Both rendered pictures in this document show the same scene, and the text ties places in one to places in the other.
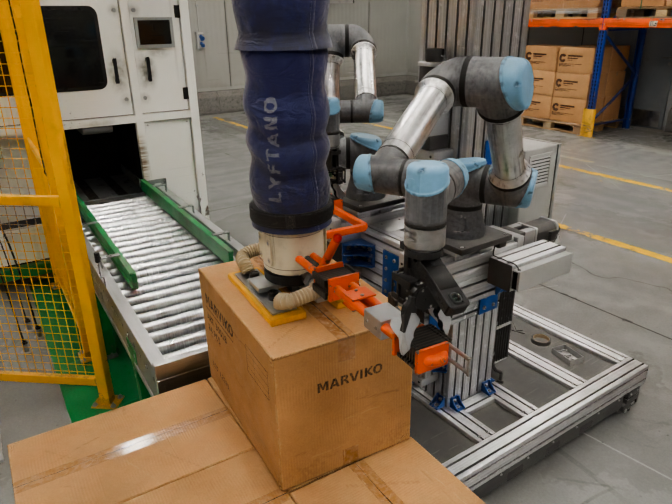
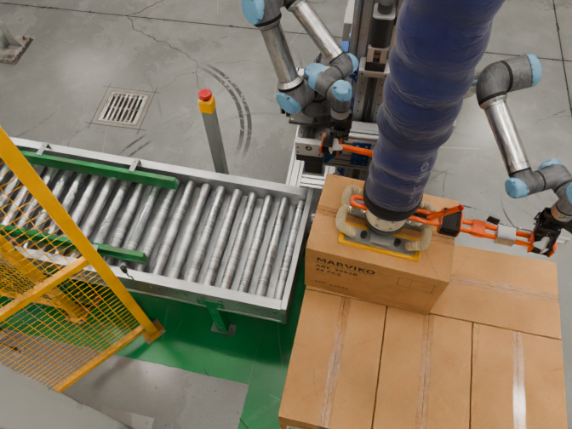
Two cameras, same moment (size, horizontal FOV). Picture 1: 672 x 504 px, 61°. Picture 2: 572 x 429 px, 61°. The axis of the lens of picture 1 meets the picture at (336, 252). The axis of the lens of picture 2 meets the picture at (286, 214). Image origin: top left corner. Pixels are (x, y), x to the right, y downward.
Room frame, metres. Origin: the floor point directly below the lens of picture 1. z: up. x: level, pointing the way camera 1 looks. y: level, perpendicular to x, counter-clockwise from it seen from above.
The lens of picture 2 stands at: (1.03, 1.14, 2.78)
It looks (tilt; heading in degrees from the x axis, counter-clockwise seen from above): 59 degrees down; 316
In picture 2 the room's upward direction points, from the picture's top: 2 degrees counter-clockwise
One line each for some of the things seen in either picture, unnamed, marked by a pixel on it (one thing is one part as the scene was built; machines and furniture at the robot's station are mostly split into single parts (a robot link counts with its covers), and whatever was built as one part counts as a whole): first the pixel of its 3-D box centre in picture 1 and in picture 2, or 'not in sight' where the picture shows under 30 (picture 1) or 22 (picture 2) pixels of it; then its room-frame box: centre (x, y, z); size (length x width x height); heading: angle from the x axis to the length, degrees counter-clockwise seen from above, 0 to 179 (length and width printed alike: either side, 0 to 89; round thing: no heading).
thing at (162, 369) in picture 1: (250, 342); (298, 246); (1.81, 0.31, 0.58); 0.70 x 0.03 x 0.06; 122
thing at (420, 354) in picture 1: (419, 348); (540, 243); (0.96, -0.16, 1.07); 0.08 x 0.07 x 0.05; 28
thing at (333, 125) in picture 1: (328, 115); (340, 95); (1.86, 0.02, 1.38); 0.09 x 0.08 x 0.11; 0
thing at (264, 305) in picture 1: (263, 289); (380, 239); (1.44, 0.20, 0.97); 0.34 x 0.10 x 0.05; 28
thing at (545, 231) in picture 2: (420, 275); (551, 221); (0.98, -0.16, 1.22); 0.09 x 0.08 x 0.12; 28
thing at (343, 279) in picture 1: (336, 281); (449, 222); (1.27, 0.00, 1.07); 0.10 x 0.08 x 0.06; 118
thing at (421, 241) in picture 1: (423, 236); (563, 211); (0.98, -0.16, 1.30); 0.08 x 0.08 x 0.05
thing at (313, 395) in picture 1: (299, 349); (378, 245); (1.49, 0.11, 0.74); 0.60 x 0.40 x 0.40; 28
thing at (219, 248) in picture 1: (185, 213); (44, 154); (3.24, 0.89, 0.60); 1.60 x 0.10 x 0.09; 32
